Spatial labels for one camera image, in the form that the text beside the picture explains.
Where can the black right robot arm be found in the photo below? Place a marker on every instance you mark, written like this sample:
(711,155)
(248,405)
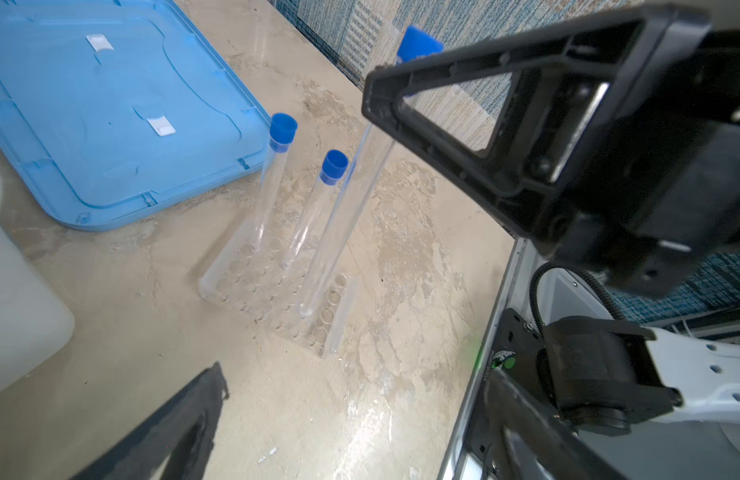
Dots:
(582,366)

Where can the blue capped test tube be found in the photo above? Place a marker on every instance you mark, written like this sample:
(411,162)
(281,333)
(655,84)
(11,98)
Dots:
(332,170)
(363,174)
(282,133)

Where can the white plastic storage bin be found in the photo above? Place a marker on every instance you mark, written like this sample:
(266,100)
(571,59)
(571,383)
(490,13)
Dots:
(35,323)

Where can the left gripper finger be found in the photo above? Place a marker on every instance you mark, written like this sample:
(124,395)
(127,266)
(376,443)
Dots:
(176,440)

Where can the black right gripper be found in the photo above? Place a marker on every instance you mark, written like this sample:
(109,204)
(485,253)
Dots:
(617,142)

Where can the blue plastic bin lid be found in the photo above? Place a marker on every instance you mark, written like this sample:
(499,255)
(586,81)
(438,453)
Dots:
(111,111)

